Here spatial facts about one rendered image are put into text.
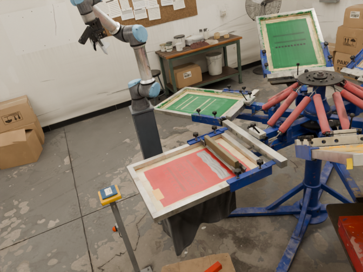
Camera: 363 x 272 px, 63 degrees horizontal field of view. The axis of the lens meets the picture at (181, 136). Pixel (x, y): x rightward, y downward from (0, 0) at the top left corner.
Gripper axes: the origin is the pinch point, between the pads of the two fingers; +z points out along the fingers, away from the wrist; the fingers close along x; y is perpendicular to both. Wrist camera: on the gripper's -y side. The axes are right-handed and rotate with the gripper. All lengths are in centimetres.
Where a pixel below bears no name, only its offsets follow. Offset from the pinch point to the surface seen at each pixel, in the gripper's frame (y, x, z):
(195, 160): 14, -47, 80
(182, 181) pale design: -8, -58, 76
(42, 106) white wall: 0, 335, 154
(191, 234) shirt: -23, -73, 102
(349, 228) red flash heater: 8, -151, 56
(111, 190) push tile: -43, -29, 70
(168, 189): -18, -57, 74
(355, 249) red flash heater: -1, -157, 54
